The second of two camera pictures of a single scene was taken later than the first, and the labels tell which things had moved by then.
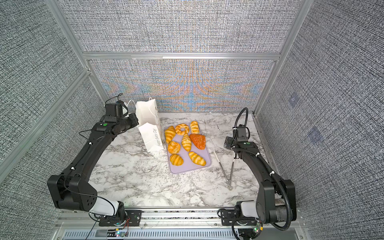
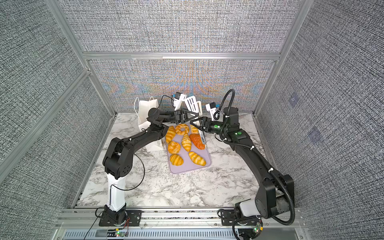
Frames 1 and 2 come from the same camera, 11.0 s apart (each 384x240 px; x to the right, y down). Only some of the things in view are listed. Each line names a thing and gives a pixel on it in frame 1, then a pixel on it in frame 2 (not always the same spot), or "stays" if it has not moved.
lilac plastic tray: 187,148 stays
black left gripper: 134,119 -> 180,116
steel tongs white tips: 229,183 -> 196,107
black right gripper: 228,141 -> 205,121
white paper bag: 150,125 stays
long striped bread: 197,159 stays
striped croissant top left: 170,133 stays
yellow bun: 176,160 stays
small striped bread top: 194,126 stays
